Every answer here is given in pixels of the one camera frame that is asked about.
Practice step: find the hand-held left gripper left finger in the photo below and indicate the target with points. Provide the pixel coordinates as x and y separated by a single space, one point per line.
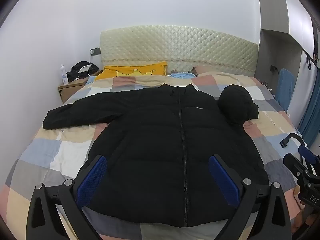
91 182

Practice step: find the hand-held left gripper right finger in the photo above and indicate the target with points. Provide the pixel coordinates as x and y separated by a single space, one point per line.
225 180

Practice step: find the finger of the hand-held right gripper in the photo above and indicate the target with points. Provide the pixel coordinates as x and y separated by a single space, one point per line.
305 155
292 135

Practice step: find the black puffer jacket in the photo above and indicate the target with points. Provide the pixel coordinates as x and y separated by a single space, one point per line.
155 140

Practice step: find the teal curtain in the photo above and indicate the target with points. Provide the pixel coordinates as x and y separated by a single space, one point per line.
311 115

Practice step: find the blue hanging towel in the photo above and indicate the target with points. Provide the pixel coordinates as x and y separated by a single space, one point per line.
285 87

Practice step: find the checkered patchwork duvet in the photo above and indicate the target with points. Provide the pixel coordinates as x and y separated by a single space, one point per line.
50 152

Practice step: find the wooden nightstand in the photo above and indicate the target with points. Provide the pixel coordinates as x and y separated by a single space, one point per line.
68 90

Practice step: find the pink pillow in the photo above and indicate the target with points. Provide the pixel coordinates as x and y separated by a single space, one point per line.
212 70

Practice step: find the white spray bottle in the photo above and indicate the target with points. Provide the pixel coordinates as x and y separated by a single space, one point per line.
64 76

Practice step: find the black bag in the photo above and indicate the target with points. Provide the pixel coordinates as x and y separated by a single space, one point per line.
73 73

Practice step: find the white tablet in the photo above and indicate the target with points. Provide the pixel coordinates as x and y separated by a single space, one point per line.
84 68

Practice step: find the yellow crown pillow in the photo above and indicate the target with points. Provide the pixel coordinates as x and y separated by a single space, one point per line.
125 71

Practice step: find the beige quilted headboard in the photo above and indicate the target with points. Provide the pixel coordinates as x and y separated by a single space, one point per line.
175 45

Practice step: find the black wall socket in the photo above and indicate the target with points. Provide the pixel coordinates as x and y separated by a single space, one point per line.
273 68

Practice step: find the grey wall cabinet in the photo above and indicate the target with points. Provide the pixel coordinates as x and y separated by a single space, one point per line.
297 17

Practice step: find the grey wall outlet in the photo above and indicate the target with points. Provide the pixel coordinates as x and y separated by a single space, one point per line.
95 51

